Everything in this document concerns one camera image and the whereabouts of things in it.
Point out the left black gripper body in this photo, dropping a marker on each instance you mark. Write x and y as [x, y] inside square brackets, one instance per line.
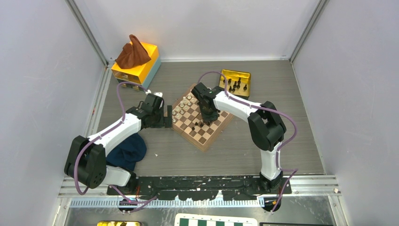
[158, 121]

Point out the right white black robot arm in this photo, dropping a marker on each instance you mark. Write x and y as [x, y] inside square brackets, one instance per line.
[265, 125]

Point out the black mounting base plate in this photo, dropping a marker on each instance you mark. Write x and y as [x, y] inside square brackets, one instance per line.
[201, 188]

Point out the green white chess mat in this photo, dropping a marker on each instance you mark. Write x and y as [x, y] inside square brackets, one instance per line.
[184, 219]

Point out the dark blue cloth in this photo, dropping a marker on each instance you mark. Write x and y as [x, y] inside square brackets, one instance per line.
[126, 154]

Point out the wooden chess board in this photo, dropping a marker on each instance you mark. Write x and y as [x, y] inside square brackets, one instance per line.
[203, 137]

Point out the black chess piece cluster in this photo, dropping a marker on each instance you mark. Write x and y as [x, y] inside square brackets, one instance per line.
[200, 124]

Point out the yellow storage box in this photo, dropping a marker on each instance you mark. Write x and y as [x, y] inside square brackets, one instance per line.
[142, 74]

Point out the gold metal tray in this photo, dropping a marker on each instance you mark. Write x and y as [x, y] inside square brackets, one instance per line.
[238, 83]

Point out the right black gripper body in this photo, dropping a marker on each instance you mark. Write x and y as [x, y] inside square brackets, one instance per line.
[208, 115]

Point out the brown cloth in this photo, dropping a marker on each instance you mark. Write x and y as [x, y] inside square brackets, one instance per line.
[133, 54]

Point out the white chess piece row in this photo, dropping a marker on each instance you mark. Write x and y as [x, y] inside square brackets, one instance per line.
[186, 110]

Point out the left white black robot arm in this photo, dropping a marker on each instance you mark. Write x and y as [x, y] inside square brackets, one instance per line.
[86, 162]

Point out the gold tin at bottom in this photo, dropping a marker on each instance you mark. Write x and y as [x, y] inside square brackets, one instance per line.
[119, 223]

